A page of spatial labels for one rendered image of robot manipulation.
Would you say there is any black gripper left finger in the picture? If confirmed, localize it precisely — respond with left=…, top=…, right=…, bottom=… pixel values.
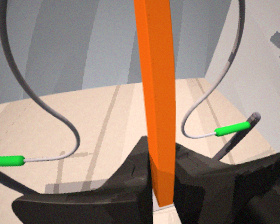
left=11, top=136, right=154, bottom=224

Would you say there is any orange bar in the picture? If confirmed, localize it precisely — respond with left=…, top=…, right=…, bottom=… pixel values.
left=134, top=0, right=176, bottom=207

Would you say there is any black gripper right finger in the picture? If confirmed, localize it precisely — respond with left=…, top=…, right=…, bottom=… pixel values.
left=174, top=142, right=280, bottom=224

